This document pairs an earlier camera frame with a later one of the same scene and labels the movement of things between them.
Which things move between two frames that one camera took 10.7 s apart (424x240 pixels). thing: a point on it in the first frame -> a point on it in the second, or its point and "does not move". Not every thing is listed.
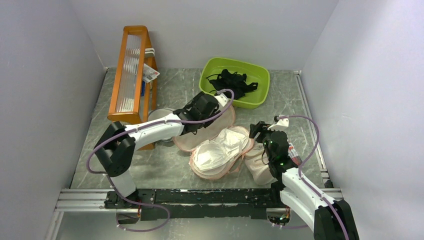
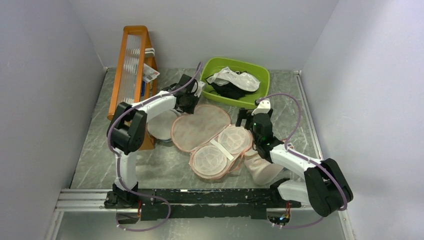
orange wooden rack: (134, 97) does not move
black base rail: (197, 203) does not move
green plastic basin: (254, 74) does not move
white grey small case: (149, 52) does not move
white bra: (213, 156) -> (241, 80)
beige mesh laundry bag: (261, 172) does not move
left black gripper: (216, 113) -> (190, 110)
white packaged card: (149, 73) does not move
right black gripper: (262, 127) -> (245, 114)
